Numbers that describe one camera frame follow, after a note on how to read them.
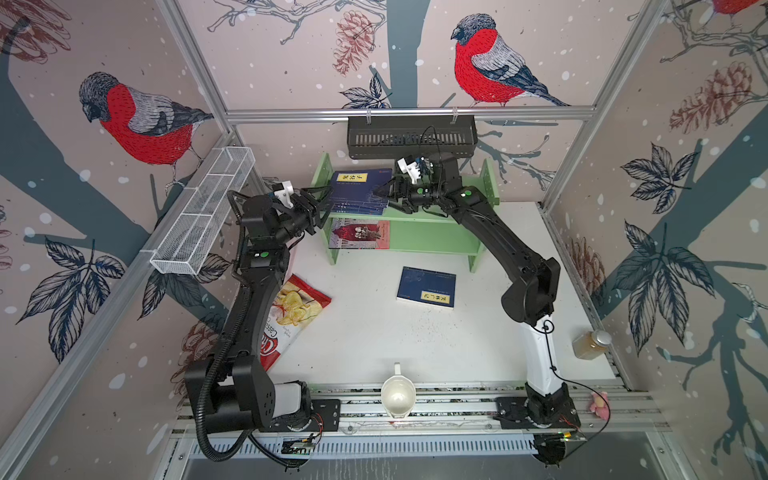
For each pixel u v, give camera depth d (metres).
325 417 0.73
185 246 0.71
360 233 0.95
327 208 0.74
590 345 0.78
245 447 0.42
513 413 0.73
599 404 0.73
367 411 0.76
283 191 0.70
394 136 1.07
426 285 0.98
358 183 0.85
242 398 0.40
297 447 0.71
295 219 0.64
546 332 0.59
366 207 0.81
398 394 0.76
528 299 0.54
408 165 0.77
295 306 0.88
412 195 0.73
